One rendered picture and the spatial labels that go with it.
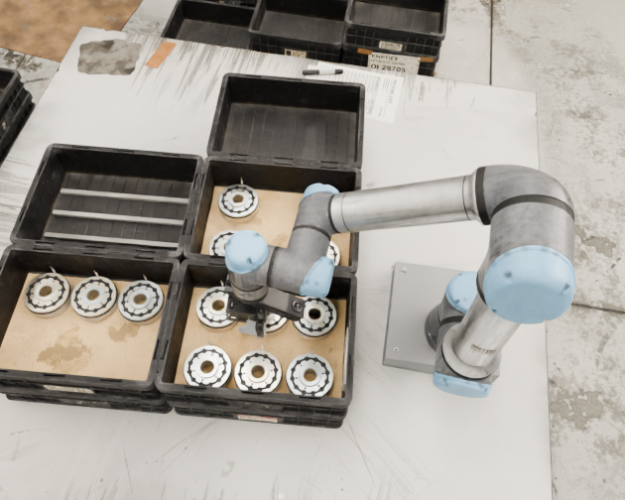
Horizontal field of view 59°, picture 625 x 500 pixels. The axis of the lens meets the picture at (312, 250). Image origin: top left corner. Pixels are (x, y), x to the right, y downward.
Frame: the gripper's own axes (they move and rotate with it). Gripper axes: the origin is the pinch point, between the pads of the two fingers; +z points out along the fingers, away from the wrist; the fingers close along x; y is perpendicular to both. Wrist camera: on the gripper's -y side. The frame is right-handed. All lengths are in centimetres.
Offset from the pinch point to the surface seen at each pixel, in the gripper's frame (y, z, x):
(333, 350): -16.1, 2.1, 3.1
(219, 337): 10.1, 2.1, 3.6
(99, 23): 127, 84, -194
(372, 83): -19, 15, -97
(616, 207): -138, 85, -112
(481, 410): -53, 15, 8
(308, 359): -10.6, -0.7, 7.0
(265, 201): 6.1, 2.0, -35.2
